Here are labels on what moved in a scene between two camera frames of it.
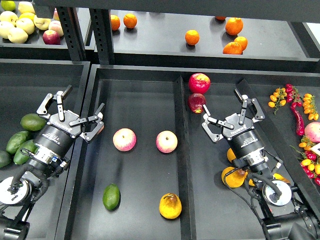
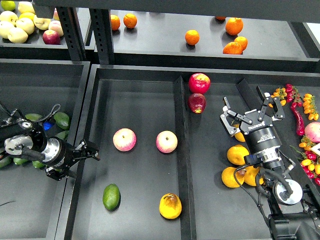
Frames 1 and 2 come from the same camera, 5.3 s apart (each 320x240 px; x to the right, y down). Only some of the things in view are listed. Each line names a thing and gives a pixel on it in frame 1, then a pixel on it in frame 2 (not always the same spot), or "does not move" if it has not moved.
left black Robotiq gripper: x=58 y=135 to x=59 y=154
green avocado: x=111 y=196 does not move
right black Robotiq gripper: x=243 y=140 to x=261 y=135
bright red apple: x=199 y=83 does not move
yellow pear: x=170 y=206 does not move
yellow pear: x=234 y=179 does not move
